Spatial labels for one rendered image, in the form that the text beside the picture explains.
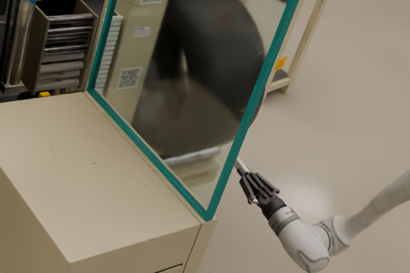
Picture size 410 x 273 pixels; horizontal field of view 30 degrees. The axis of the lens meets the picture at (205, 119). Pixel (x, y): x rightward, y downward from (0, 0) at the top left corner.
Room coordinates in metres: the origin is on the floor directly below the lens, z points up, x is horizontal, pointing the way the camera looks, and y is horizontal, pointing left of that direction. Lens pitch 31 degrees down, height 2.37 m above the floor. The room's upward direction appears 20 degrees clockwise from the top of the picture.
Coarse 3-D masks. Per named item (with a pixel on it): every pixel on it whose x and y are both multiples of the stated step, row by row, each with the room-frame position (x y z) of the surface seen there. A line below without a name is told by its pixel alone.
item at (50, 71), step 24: (48, 0) 2.35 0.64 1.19; (72, 0) 2.42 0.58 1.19; (48, 24) 2.20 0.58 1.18; (72, 24) 2.42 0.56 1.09; (96, 24) 2.34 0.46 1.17; (48, 48) 2.23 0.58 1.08; (72, 48) 2.29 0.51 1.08; (24, 72) 2.25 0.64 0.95; (48, 72) 2.24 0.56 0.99; (72, 72) 2.32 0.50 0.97
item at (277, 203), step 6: (264, 192) 1.98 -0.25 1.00; (258, 198) 1.94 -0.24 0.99; (270, 198) 1.96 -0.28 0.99; (276, 198) 1.94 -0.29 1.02; (264, 204) 1.92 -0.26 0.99; (270, 204) 1.92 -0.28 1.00; (276, 204) 1.92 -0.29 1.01; (282, 204) 1.92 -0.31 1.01; (264, 210) 1.91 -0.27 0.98; (270, 210) 1.90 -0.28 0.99; (270, 216) 1.90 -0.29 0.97
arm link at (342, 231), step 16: (400, 176) 1.80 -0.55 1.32; (384, 192) 1.79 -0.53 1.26; (400, 192) 1.76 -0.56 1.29; (368, 208) 1.85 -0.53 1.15; (384, 208) 1.79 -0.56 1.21; (320, 224) 1.93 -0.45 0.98; (336, 224) 1.93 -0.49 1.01; (352, 224) 1.91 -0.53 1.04; (368, 224) 1.88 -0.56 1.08; (336, 240) 1.89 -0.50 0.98; (352, 240) 1.92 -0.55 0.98
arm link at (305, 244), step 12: (288, 228) 1.84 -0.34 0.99; (300, 228) 1.84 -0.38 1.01; (312, 228) 1.87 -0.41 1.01; (288, 240) 1.82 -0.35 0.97; (300, 240) 1.81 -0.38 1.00; (312, 240) 1.81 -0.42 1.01; (324, 240) 1.85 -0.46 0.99; (288, 252) 1.81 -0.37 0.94; (300, 252) 1.79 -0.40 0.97; (312, 252) 1.78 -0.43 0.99; (324, 252) 1.80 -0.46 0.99; (300, 264) 1.77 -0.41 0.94; (312, 264) 1.76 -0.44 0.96; (324, 264) 1.78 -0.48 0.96
